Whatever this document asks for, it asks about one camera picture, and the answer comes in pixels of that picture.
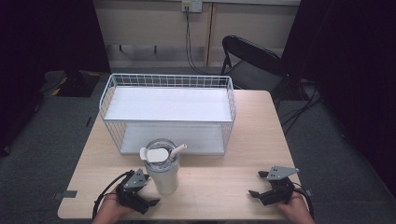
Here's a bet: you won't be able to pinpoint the person's right hand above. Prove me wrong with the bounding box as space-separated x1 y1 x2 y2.
276 191 317 224

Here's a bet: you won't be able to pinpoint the white wire shelf rack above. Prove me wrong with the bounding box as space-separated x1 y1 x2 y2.
98 73 237 156

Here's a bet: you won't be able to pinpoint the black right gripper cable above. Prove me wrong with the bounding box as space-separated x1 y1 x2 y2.
291 181 315 219

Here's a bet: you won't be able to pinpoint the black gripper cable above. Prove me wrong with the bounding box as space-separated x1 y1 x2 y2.
92 170 132 220
291 181 315 219

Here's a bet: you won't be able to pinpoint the white wall socket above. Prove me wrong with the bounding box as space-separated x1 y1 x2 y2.
181 0 204 14

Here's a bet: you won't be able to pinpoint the dark stand base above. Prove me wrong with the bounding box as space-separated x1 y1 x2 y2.
50 69 102 98

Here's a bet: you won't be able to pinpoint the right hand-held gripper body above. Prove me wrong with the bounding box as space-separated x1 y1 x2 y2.
260 165 300 207

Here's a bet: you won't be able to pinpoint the person's left hand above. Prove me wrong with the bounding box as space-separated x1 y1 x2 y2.
92 186 134 224

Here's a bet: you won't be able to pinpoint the black curtain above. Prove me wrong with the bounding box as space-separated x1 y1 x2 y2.
0 0 112 157
280 0 396 200

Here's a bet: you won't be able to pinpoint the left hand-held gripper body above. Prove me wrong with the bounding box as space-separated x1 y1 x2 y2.
115 168 151 216

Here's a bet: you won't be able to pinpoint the black wall power cable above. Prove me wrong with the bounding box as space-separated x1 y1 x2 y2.
184 6 220 77

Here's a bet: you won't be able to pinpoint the white tumbler cup with straw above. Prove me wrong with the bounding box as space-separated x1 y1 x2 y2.
139 138 189 196

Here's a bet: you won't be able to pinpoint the black floor cables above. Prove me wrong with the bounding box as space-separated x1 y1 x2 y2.
279 74 323 135

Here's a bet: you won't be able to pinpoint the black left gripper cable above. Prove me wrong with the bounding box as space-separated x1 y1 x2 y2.
92 170 132 220

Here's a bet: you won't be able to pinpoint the black folding chair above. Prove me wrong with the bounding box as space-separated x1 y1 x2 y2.
219 35 291 95

